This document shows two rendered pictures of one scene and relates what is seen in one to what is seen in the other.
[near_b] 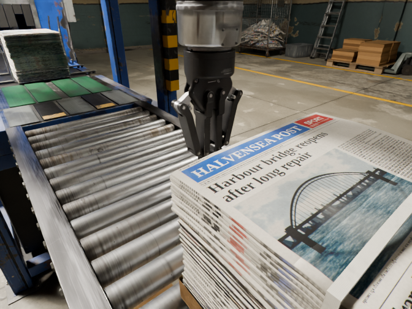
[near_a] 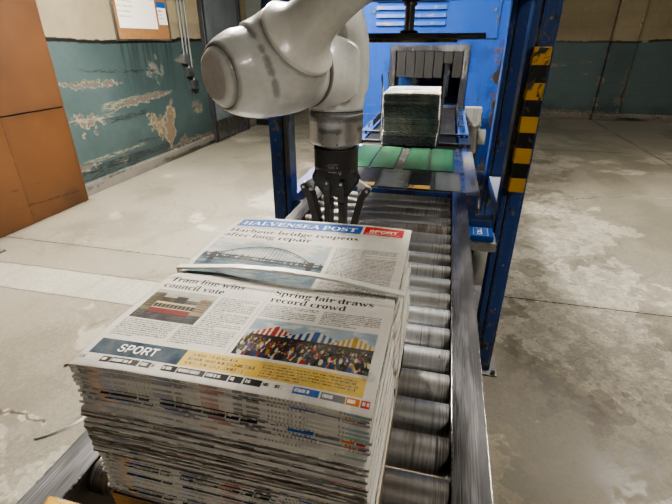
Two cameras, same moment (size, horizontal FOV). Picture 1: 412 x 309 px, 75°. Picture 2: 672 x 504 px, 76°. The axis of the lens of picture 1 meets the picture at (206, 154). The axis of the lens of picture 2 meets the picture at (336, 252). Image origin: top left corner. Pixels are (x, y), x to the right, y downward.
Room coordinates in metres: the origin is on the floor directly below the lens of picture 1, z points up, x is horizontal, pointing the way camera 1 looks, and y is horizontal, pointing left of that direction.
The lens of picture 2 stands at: (-0.04, -0.59, 1.29)
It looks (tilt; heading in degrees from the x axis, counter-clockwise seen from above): 26 degrees down; 52
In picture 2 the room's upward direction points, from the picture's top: straight up
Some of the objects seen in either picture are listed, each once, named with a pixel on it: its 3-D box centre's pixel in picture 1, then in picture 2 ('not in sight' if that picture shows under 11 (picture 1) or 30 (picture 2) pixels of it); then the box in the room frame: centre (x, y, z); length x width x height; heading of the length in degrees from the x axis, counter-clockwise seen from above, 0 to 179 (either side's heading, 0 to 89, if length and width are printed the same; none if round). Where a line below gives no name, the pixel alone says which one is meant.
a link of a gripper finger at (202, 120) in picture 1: (202, 123); (329, 207); (0.40, 0.01, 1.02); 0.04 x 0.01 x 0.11; 38
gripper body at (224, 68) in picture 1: (209, 80); (336, 171); (0.41, 0.00, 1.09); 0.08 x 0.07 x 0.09; 128
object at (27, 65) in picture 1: (33, 53); (412, 114); (1.79, 1.09, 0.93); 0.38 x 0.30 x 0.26; 39
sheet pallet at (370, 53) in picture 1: (363, 54); not in sight; (6.27, -3.49, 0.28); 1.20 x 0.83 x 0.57; 39
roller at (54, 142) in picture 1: (102, 133); (381, 213); (0.90, 0.38, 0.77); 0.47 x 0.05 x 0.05; 129
